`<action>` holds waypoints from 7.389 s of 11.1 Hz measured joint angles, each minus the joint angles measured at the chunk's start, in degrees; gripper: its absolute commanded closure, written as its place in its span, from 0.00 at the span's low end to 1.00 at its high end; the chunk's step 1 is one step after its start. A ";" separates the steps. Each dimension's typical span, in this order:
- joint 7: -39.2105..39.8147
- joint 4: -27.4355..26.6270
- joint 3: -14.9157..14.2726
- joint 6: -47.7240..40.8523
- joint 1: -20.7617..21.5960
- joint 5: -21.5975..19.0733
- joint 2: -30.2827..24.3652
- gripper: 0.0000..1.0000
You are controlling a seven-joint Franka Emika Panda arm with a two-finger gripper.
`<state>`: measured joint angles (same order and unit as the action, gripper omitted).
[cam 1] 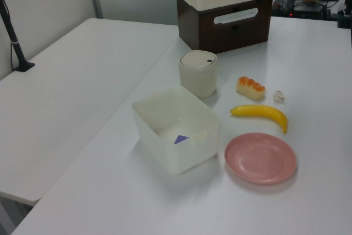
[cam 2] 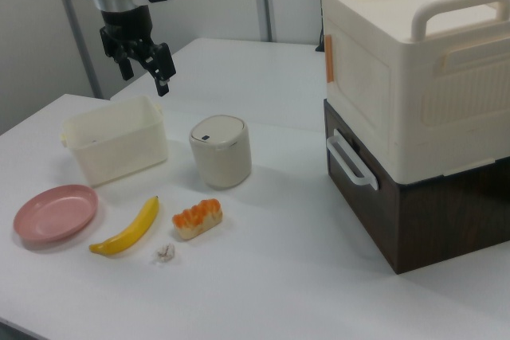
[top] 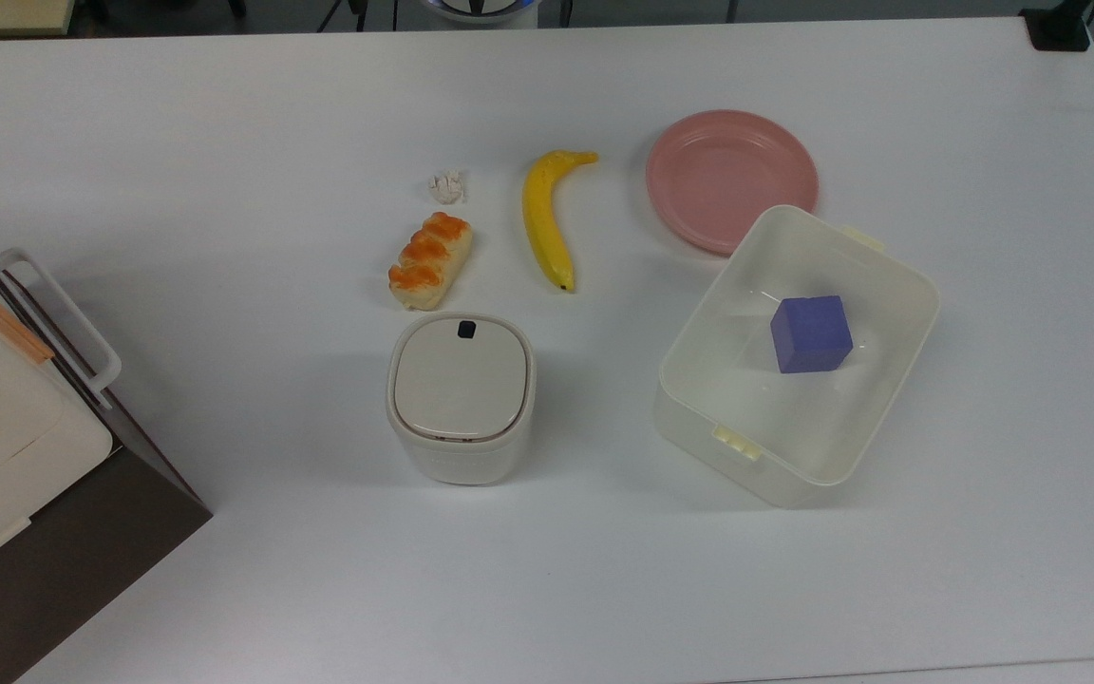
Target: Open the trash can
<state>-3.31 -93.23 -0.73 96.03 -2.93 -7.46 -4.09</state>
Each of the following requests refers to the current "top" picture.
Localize beige trash can lid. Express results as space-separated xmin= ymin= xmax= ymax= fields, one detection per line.
xmin=392 ymin=317 xmax=529 ymax=443

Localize white square trash can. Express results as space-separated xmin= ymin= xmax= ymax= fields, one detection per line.
xmin=386 ymin=312 xmax=538 ymax=486

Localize yellow banana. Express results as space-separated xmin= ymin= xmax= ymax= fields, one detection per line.
xmin=521 ymin=149 xmax=599 ymax=294

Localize glazed orange bread loaf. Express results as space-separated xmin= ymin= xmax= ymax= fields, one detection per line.
xmin=387 ymin=211 xmax=474 ymax=312

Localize pink round plate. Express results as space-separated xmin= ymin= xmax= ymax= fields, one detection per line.
xmin=645 ymin=109 xmax=820 ymax=257

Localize translucent white plastic container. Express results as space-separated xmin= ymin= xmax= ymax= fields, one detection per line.
xmin=652 ymin=204 xmax=941 ymax=510

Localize blue purple cube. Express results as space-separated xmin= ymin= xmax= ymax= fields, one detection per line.
xmin=770 ymin=294 xmax=855 ymax=375

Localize black tripod legs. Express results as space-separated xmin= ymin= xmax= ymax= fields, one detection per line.
xmin=316 ymin=0 xmax=402 ymax=32

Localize white toaster oven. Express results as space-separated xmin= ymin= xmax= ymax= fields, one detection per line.
xmin=0 ymin=207 xmax=214 ymax=684

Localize black table clamp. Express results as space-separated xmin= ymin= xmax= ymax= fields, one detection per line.
xmin=1019 ymin=0 xmax=1094 ymax=52

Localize white oven door handle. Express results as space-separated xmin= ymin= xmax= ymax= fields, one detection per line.
xmin=0 ymin=248 xmax=123 ymax=410

